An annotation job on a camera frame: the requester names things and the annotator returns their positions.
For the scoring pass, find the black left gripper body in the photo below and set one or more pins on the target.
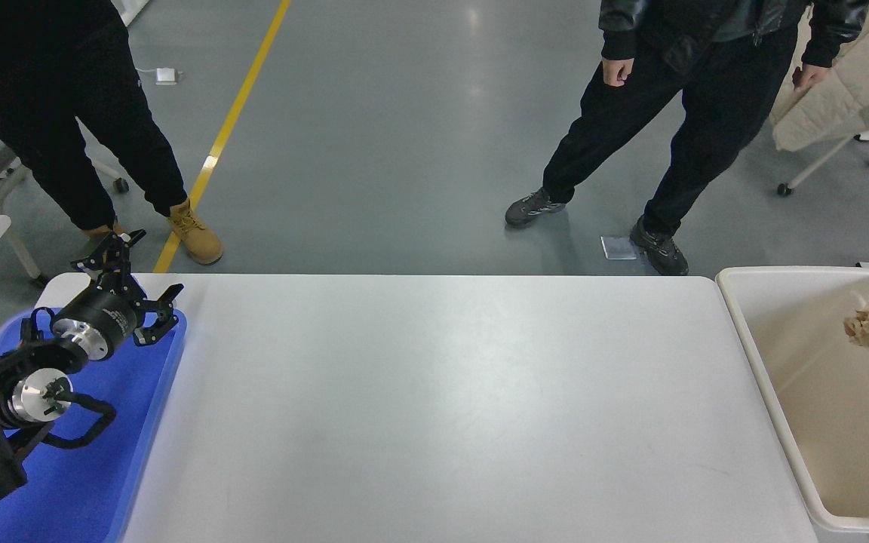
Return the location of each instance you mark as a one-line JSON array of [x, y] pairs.
[[114, 317]]

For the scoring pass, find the tan paper ball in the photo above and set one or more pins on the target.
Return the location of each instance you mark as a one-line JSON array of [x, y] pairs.
[[866, 330]]

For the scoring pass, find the person's left hand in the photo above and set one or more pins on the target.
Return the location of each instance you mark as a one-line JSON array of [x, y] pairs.
[[810, 78]]

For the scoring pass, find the person's right hand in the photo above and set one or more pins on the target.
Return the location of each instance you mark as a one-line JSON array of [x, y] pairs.
[[618, 73]]

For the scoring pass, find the large pale plastic bin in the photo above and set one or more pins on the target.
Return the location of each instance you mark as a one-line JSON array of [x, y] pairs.
[[819, 422]]

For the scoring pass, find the blue plastic tray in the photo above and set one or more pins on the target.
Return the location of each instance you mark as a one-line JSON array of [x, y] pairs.
[[102, 467]]

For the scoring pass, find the white power adapter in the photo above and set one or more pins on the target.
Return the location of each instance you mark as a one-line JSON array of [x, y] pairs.
[[167, 75]]

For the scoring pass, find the person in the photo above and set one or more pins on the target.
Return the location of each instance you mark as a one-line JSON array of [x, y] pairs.
[[706, 90], [42, 75]]

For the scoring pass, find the large cream quilted coat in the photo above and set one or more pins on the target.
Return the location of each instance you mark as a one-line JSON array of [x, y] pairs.
[[857, 98]]

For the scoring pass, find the silver floor plate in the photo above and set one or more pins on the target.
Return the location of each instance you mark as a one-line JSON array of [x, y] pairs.
[[618, 248]]

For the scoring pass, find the white frame caster chair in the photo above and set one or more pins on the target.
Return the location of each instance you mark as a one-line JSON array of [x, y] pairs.
[[783, 189]]

